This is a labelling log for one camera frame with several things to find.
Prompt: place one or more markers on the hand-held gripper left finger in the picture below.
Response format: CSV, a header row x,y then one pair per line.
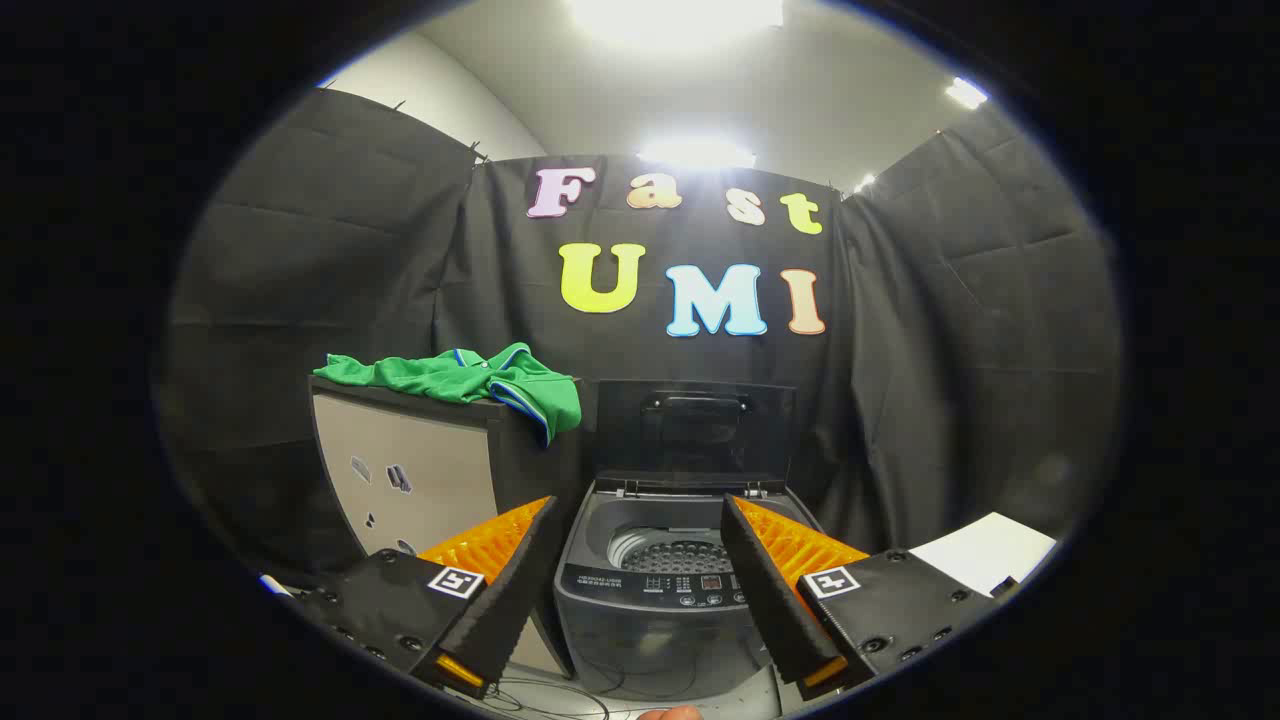
x,y
515,590

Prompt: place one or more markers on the white sheet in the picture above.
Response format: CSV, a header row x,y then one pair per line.
x,y
985,550

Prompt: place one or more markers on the green polo shirt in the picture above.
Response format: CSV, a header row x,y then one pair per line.
x,y
500,385

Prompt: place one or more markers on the grey washing machine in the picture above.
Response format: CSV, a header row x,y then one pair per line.
x,y
650,630

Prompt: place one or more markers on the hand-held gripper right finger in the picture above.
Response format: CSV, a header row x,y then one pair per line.
x,y
765,590

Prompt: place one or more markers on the large ceiling light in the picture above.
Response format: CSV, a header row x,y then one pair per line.
x,y
675,18

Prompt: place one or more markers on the black backdrop cloth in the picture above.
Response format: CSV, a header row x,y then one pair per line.
x,y
950,330

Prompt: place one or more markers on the grey cabinet with black top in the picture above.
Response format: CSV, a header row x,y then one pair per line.
x,y
430,470

